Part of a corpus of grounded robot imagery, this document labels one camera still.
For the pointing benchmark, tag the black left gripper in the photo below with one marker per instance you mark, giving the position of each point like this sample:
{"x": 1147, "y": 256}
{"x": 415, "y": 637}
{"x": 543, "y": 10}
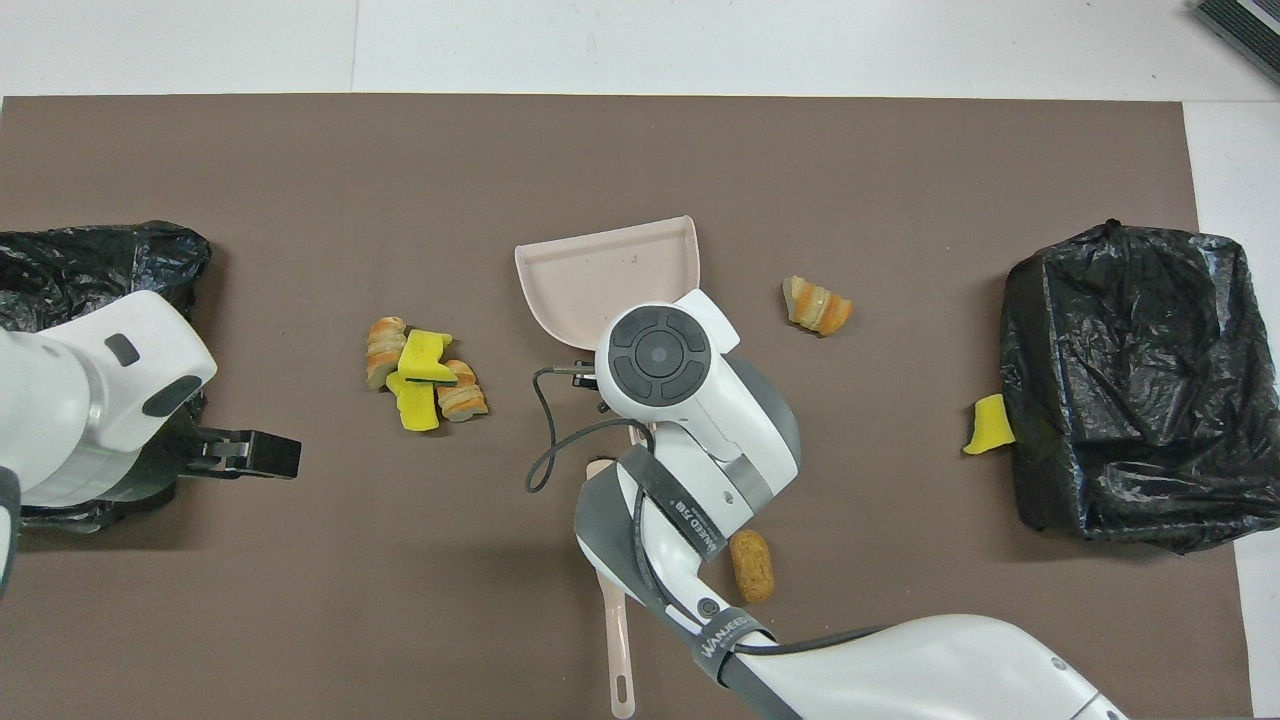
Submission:
{"x": 275, "y": 455}

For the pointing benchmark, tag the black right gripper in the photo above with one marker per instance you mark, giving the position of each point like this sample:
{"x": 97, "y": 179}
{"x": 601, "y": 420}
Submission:
{"x": 588, "y": 383}

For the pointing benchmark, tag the beige plastic dustpan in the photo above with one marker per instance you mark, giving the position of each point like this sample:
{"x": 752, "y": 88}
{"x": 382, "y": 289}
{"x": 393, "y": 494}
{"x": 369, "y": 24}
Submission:
{"x": 590, "y": 280}

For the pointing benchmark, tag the yellow green sponge piece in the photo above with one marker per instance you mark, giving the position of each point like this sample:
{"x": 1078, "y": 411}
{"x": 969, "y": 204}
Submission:
{"x": 990, "y": 425}
{"x": 415, "y": 410}
{"x": 425, "y": 355}

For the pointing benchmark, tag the beige hand brush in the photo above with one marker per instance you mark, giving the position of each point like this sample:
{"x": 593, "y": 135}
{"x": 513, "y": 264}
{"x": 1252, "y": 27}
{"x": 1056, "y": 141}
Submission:
{"x": 617, "y": 640}

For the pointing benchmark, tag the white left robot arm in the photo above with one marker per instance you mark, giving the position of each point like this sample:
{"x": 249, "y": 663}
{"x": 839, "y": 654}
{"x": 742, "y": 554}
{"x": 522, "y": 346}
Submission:
{"x": 80, "y": 400}

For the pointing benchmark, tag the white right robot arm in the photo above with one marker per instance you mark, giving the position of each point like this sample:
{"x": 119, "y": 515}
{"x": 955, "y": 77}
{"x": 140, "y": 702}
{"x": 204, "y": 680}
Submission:
{"x": 700, "y": 430}

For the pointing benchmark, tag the black bag lined bin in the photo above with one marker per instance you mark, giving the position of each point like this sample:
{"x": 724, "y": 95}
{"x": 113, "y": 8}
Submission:
{"x": 1130, "y": 400}
{"x": 100, "y": 260}

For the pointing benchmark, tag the brown table mat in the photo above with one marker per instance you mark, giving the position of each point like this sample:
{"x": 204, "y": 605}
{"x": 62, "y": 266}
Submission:
{"x": 640, "y": 150}

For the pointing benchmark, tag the brown bread roll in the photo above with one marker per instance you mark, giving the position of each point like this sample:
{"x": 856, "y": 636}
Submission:
{"x": 755, "y": 570}

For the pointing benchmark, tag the dark ribbed grille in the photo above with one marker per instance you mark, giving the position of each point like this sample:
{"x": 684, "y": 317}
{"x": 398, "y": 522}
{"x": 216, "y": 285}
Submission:
{"x": 1245, "y": 25}

